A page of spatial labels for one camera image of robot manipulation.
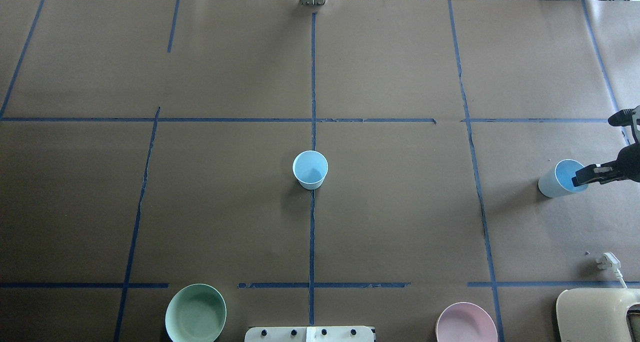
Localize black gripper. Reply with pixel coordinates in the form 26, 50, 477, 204
571, 105, 640, 187

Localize light blue cup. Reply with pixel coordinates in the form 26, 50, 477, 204
292, 150, 329, 190
537, 159, 588, 198

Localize white power plug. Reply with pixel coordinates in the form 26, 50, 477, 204
596, 251, 628, 288

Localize cream toaster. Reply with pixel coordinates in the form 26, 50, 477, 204
555, 287, 640, 342

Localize pink bowl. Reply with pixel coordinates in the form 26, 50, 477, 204
434, 302, 499, 342

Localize green bowl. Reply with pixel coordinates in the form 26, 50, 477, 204
164, 283, 227, 342

